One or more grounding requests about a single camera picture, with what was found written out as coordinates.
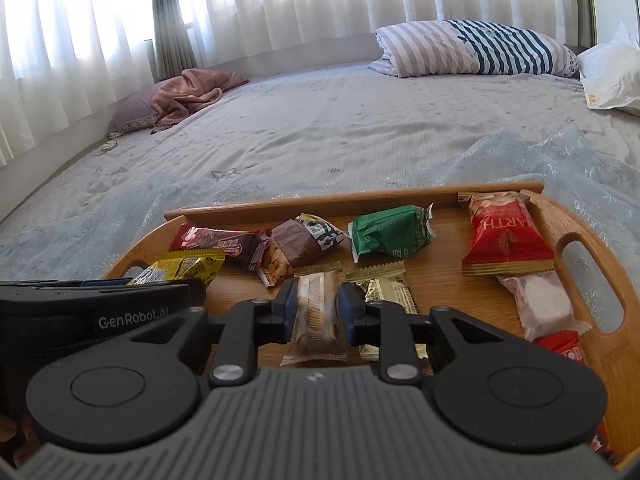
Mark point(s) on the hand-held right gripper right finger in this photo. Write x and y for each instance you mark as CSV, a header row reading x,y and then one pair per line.
x,y
347,312

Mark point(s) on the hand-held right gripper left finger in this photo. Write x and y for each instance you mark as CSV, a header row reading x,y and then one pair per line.
x,y
288,312

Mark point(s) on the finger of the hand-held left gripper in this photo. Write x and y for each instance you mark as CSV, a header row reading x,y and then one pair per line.
x,y
196,291

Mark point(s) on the cream biscuit packet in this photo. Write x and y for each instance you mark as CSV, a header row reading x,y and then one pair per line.
x,y
316,320

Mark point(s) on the yellow snack packet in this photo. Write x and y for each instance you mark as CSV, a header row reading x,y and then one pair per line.
x,y
175,266

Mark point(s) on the gold snack packet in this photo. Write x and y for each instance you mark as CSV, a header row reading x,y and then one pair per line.
x,y
390,290

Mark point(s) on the long dark red bar packet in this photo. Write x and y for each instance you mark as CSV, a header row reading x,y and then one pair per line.
x,y
215,245

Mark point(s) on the brown nut bar packet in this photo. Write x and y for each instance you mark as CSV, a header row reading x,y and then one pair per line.
x,y
295,247

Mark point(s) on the white snack packet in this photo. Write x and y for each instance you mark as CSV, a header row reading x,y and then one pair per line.
x,y
542,305

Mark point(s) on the red patterned cracker packet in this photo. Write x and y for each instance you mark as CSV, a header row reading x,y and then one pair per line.
x,y
605,442
562,347

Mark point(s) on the person's left hand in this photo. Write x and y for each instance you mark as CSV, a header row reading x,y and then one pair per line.
x,y
15,437

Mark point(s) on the green snack packet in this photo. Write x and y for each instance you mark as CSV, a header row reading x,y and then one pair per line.
x,y
390,232

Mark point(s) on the small silver object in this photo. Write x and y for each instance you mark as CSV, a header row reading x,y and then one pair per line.
x,y
110,147

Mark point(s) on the red nut snack packet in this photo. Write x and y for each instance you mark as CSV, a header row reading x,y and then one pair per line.
x,y
505,237

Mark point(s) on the bed with grey sheet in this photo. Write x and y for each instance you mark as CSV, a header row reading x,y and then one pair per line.
x,y
325,125

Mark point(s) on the purple pillow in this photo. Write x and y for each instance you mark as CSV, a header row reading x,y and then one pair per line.
x,y
132,110

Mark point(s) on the pink crumpled cloth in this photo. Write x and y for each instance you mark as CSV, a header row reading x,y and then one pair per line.
x,y
195,92

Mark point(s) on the green drape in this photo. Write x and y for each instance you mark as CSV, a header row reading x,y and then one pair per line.
x,y
585,5
172,20

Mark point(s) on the light blue lace blanket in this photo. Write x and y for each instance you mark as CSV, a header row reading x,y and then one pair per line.
x,y
575,160

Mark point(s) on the striped pillow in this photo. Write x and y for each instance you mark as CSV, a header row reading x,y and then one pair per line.
x,y
475,47

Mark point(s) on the white sheer curtain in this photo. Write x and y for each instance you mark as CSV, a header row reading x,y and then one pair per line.
x,y
300,0

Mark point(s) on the white pillow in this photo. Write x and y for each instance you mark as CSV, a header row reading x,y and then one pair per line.
x,y
612,75

